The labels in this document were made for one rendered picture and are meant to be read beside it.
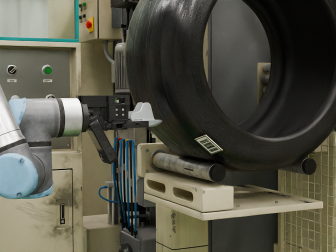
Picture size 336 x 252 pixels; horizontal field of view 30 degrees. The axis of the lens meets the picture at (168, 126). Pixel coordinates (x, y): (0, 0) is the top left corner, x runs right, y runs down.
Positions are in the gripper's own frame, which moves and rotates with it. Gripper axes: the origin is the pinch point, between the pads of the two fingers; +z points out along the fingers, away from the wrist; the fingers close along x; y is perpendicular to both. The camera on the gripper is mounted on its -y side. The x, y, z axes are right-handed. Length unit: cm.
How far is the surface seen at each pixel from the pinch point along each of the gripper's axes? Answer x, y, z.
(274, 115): 15.4, 0.8, 46.0
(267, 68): 37, 16, 59
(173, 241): 29, -37, 18
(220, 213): -8.6, -21.9, 13.2
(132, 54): 6.9, 17.5, -3.4
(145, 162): 25.9, -12.6, 8.3
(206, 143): -10.7, -4.3, 8.0
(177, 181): 5.6, -15.6, 8.5
